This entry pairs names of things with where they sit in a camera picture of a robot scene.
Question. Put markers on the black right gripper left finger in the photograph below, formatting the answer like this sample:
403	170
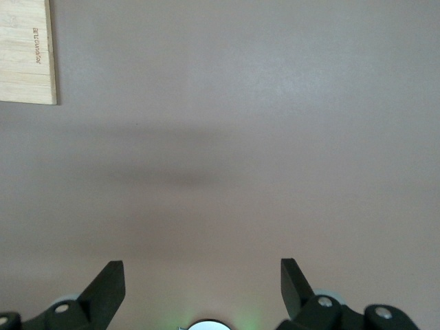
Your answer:
96	295

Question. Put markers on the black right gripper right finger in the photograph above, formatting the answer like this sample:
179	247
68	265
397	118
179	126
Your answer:
299	295

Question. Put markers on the bamboo cutting board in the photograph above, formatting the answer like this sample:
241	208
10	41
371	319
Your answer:
20	51

